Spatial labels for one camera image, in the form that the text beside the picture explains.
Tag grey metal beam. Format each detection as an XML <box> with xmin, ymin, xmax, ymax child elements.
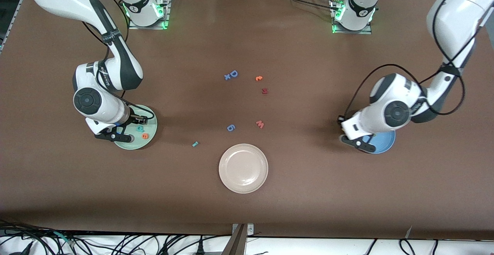
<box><xmin>221</xmin><ymin>224</ymin><xmax>247</xmax><ymax>255</ymax></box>

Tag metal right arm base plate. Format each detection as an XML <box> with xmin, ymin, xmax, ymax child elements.
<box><xmin>128</xmin><ymin>0</ymin><xmax>172</xmax><ymax>30</ymax></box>

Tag beige plate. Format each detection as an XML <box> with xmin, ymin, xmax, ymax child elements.
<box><xmin>218</xmin><ymin>144</ymin><xmax>269</xmax><ymax>194</ymax></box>

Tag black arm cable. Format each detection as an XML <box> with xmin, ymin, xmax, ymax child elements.
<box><xmin>338</xmin><ymin>0</ymin><xmax>494</xmax><ymax>124</ymax></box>
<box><xmin>79</xmin><ymin>0</ymin><xmax>156</xmax><ymax>121</ymax></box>

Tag teal floor cable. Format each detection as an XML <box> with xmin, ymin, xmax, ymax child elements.
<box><xmin>53</xmin><ymin>231</ymin><xmax>76</xmax><ymax>247</ymax></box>

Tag grey metal table bracket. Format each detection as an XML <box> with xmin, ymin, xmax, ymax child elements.
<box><xmin>232</xmin><ymin>223</ymin><xmax>254</xmax><ymax>235</ymax></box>

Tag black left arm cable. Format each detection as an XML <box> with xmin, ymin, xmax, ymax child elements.
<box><xmin>338</xmin><ymin>0</ymin><xmax>494</xmax><ymax>124</ymax></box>

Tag brown table cover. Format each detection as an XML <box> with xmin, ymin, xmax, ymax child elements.
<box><xmin>0</xmin><ymin>0</ymin><xmax>494</xmax><ymax>241</ymax></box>

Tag blue plate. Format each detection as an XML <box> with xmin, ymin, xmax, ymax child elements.
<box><xmin>357</xmin><ymin>130</ymin><xmax>396</xmax><ymax>154</ymax></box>

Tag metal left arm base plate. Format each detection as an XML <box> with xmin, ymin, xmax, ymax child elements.
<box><xmin>331</xmin><ymin>0</ymin><xmax>373</xmax><ymax>35</ymax></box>

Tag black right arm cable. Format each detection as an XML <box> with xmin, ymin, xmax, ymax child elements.
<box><xmin>79</xmin><ymin>0</ymin><xmax>156</xmax><ymax>121</ymax></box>

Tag tangled black floor cables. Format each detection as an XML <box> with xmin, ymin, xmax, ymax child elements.
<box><xmin>0</xmin><ymin>220</ymin><xmax>232</xmax><ymax>255</ymax></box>

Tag green plate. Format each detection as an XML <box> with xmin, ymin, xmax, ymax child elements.
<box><xmin>115</xmin><ymin>105</ymin><xmax>158</xmax><ymax>150</ymax></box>

